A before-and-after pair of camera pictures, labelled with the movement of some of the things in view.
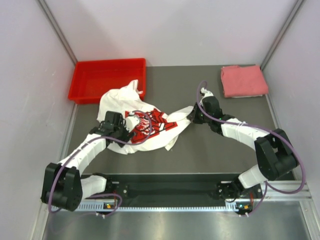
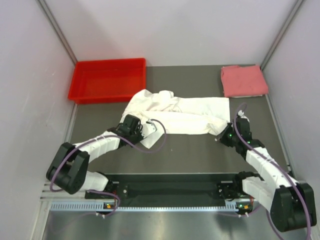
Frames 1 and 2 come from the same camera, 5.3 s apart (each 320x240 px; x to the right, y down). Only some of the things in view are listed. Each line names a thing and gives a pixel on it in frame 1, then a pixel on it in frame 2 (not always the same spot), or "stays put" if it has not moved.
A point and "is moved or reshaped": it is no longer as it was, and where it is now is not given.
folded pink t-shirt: (240, 81) stays put
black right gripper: (193, 116) to (222, 139)
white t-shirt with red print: (155, 129) is moved or reshaped
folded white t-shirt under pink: (246, 96) stays put
